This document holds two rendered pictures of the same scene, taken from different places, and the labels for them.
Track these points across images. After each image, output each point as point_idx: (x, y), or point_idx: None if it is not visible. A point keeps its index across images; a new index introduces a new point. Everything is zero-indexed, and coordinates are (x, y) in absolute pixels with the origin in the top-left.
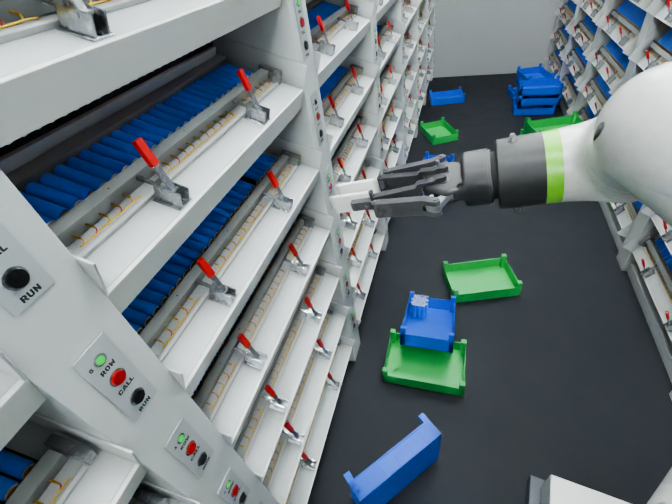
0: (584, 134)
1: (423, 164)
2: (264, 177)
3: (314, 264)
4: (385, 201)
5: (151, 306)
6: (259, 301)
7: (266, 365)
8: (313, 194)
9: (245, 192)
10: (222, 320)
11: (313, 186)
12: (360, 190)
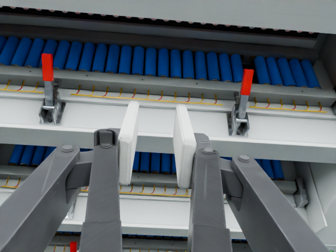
0: None
1: (288, 245)
2: (265, 84)
3: (234, 231)
4: (52, 164)
5: (15, 60)
6: (137, 181)
7: (62, 221)
8: (331, 174)
9: (223, 77)
10: (19, 123)
11: (329, 160)
12: (177, 143)
